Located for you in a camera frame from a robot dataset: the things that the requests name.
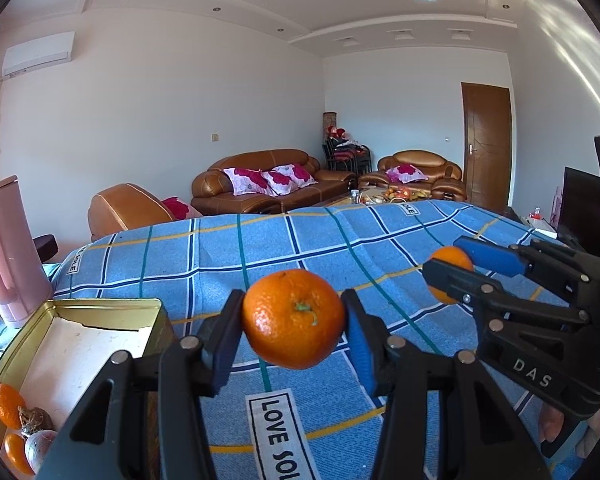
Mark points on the white pillow red flowers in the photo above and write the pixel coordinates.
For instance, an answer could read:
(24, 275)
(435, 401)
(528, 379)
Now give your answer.
(405, 173)
(247, 182)
(287, 177)

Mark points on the black round stool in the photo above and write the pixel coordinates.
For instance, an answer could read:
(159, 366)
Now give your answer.
(46, 247)

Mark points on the brown leather three-seat sofa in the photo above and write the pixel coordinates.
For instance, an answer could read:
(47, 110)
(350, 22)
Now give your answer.
(280, 157)

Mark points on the purple passion fruit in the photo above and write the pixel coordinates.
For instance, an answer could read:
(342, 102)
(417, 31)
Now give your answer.
(40, 452)

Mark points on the brown wooden door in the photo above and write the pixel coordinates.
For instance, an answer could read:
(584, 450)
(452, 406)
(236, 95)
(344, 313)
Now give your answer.
(487, 150)

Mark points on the blue checked blanket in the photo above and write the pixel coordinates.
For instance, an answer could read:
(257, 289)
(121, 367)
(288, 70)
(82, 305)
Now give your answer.
(305, 240)

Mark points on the person's right hand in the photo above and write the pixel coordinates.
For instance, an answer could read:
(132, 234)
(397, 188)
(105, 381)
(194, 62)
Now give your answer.
(550, 422)

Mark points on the white side cabinet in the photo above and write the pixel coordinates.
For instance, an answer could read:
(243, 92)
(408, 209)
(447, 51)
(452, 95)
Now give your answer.
(545, 230)

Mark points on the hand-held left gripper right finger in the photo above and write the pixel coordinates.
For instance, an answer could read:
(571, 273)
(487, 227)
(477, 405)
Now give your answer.
(362, 350)

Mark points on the coffee table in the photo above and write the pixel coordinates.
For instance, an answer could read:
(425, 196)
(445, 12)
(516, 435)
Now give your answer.
(380, 197)

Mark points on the stacked dark chairs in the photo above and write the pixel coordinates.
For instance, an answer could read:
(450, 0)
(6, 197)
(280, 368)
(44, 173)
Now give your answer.
(345, 157)

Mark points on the tall patterned vase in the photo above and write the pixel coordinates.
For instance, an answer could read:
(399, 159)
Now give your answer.
(329, 125)

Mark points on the pink electric kettle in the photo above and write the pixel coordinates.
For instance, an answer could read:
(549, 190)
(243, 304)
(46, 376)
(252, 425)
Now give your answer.
(10, 260)

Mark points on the gold rectangular tin box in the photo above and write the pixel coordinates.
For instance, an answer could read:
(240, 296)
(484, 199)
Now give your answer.
(157, 332)

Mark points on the dark brown mangosteen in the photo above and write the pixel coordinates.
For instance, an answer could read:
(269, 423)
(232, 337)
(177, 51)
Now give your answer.
(35, 417)

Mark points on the white wall air conditioner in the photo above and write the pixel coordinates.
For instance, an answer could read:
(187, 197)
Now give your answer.
(37, 55)

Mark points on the black television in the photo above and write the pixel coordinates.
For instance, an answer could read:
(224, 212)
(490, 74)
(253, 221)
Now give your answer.
(580, 205)

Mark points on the orange with green stem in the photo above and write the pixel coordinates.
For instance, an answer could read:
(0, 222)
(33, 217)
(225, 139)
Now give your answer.
(295, 317)

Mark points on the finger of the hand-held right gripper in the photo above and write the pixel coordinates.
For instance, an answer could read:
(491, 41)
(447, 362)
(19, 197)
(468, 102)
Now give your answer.
(450, 280)
(490, 256)

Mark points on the brown leather armchair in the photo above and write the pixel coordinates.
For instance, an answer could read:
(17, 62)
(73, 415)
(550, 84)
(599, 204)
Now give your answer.
(420, 157)
(125, 205)

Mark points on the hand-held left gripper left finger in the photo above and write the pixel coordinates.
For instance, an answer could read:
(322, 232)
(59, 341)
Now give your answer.
(227, 345)

